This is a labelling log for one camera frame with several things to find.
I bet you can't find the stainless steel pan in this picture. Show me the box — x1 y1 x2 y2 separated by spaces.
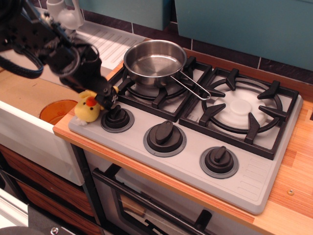
123 40 211 101

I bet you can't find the wooden drawer front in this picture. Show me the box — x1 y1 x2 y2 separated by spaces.
0 146 103 235

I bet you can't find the grey toy stove top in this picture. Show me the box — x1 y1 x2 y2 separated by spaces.
67 46 304 215

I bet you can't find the black right stove knob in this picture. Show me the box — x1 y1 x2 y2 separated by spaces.
200 146 239 179

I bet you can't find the white toy sink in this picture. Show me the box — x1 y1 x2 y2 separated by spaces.
0 7 147 186

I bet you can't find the black right burner grate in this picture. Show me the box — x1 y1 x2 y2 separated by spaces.
179 68 303 160

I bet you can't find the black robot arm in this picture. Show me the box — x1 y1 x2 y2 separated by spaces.
0 0 118 110

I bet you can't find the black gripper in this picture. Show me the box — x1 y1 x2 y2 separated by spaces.
45 43 119 110

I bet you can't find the black burner grate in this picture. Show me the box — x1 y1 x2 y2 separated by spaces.
179 68 303 160
109 56 213 122

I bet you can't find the orange plastic bowl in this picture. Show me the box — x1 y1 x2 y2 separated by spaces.
39 99 77 125

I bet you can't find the black middle stove knob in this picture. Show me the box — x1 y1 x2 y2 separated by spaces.
143 120 187 158

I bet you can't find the grey toy faucet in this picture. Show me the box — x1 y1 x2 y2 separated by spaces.
46 0 84 36

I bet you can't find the black left stove knob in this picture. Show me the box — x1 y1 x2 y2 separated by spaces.
101 105 134 133

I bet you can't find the toy oven door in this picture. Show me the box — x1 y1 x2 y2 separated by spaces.
91 163 247 235

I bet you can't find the black left burner grate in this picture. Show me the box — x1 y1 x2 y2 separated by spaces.
109 56 213 122

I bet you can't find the black stove knob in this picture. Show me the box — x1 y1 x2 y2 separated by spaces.
101 105 134 133
200 146 239 179
143 120 187 158

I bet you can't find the yellow stuffed duck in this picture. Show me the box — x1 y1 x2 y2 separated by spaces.
74 90 105 125

